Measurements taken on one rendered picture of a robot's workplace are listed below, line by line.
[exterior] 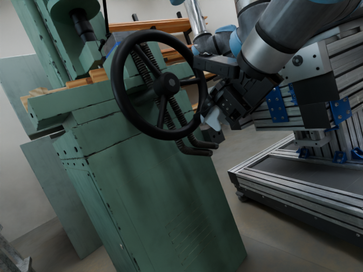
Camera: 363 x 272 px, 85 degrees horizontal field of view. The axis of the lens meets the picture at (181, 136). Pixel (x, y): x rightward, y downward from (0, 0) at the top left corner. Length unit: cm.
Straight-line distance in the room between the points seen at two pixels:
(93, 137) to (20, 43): 281
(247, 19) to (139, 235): 64
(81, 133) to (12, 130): 248
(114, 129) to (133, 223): 29
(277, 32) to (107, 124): 49
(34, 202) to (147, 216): 248
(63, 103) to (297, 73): 70
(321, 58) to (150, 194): 64
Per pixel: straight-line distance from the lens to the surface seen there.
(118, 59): 48
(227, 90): 39
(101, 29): 114
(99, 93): 65
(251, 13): 47
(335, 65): 76
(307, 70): 74
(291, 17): 32
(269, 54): 33
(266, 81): 36
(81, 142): 61
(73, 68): 93
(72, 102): 62
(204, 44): 122
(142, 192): 67
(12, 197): 308
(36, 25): 109
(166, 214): 73
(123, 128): 65
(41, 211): 311
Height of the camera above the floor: 76
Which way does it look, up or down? 9 degrees down
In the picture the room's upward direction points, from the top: 21 degrees counter-clockwise
